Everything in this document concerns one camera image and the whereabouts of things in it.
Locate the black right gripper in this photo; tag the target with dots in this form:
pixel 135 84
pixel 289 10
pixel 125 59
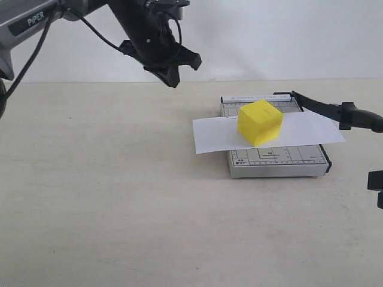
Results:
pixel 375 178

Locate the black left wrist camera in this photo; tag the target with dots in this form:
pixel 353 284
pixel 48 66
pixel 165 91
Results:
pixel 172 7

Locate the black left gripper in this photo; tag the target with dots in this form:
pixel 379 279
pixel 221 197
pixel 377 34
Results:
pixel 148 31

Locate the white paper sheet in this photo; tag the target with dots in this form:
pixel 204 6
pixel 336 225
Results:
pixel 298 129

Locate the yellow foam cube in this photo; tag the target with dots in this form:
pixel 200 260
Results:
pixel 259 122

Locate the grey left Piper robot arm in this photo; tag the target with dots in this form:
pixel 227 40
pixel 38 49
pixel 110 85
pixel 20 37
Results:
pixel 22 19

